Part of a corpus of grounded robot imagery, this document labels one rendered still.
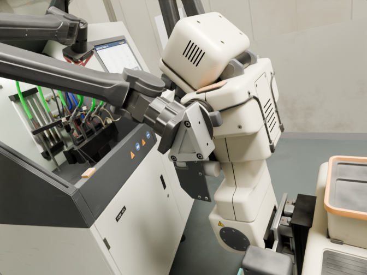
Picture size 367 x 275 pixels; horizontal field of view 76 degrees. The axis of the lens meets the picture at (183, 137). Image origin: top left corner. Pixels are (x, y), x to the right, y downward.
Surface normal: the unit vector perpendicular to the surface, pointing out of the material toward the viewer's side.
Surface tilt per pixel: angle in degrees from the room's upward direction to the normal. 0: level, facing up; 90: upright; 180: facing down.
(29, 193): 90
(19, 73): 109
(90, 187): 90
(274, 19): 90
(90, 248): 90
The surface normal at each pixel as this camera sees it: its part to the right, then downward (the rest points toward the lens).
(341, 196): -0.25, -0.88
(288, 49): -0.51, 0.47
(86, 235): -0.28, 0.46
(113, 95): 0.39, 0.59
